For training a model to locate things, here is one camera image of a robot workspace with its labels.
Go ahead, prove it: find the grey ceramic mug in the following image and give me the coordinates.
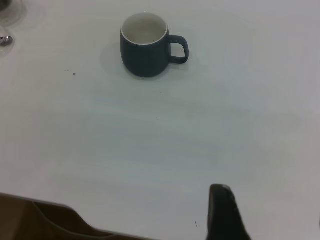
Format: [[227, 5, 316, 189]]
[[119, 11, 190, 78]]

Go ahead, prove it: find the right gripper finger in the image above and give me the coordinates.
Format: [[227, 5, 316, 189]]
[[204, 183, 252, 240]]

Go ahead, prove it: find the clear glass cup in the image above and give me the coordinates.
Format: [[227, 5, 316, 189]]
[[0, 0, 27, 27]]

